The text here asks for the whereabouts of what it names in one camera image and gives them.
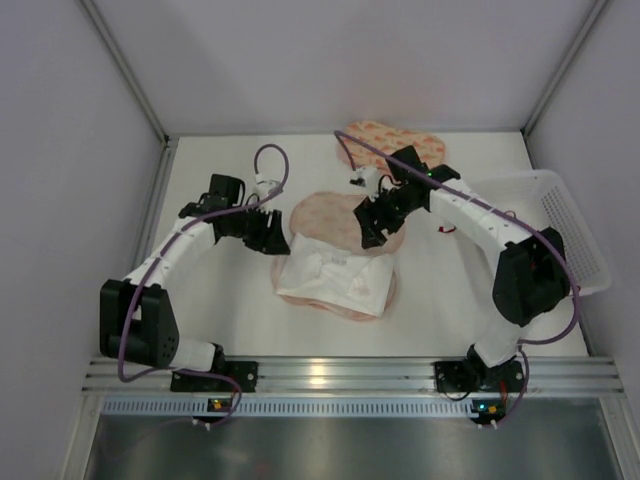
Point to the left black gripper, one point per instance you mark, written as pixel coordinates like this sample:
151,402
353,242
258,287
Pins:
259,226

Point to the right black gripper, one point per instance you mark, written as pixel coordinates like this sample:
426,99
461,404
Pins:
378,212

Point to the pink mesh laundry bag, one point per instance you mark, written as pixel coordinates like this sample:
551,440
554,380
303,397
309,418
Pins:
328,216

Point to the white bra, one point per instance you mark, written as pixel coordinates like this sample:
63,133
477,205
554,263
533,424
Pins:
318,271

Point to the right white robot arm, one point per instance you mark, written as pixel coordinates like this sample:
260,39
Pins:
528,266

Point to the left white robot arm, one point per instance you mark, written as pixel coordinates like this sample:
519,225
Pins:
137,320

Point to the stacked pink laundry bags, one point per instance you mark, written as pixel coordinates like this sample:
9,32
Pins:
388,139

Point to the white plastic basket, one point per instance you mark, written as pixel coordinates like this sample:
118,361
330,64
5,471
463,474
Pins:
541,199

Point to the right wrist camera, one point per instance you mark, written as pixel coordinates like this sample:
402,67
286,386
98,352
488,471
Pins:
367,177

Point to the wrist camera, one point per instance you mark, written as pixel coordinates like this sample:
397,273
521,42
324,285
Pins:
367,177
265,190

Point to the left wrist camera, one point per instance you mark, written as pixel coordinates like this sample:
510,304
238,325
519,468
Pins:
265,190

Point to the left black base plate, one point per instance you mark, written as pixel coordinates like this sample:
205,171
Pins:
235,375

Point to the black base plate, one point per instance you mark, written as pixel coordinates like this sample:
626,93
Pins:
473,376
235,375

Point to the aluminium mounting rail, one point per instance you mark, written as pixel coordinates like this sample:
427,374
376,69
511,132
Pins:
551,377

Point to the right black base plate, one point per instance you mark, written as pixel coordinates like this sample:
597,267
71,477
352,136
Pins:
473,376

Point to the perforated cable duct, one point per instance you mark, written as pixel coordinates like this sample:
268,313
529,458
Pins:
303,407

